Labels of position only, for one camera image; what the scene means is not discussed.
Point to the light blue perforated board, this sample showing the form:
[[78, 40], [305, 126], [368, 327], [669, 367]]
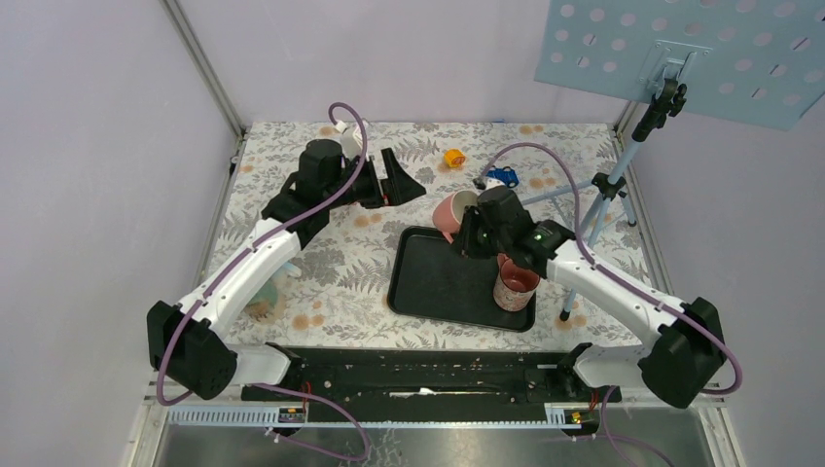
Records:
[[758, 63]]

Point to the beige teal ceramic mug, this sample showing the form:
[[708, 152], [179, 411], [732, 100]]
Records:
[[265, 306]]

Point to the light blue tripod stand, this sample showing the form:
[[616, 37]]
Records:
[[667, 101]]

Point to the blue toy car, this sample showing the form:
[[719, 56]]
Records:
[[504, 175]]

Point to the black plastic tray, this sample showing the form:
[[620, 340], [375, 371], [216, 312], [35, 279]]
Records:
[[430, 281]]

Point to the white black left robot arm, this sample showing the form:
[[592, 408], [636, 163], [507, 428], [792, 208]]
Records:
[[186, 340]]

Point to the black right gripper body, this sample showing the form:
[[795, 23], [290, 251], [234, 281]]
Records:
[[480, 241]]

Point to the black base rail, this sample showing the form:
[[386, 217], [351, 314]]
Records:
[[413, 385]]

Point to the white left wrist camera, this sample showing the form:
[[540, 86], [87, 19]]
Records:
[[351, 139]]

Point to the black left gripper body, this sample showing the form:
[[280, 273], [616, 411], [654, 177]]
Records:
[[366, 189]]

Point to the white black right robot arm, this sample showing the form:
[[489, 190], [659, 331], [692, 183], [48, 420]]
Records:
[[680, 344]]

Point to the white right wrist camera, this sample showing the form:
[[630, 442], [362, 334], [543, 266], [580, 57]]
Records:
[[484, 183]]

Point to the floral patterned tablecloth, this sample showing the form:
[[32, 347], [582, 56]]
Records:
[[341, 297]]

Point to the salmon pink ceramic mug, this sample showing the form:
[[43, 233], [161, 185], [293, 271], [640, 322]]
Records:
[[448, 215]]

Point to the blue white ceramic mug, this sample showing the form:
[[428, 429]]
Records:
[[291, 270]]

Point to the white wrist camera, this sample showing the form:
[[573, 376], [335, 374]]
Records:
[[484, 183], [351, 139]]

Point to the small orange toy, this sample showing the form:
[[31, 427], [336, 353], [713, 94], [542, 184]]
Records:
[[454, 159]]

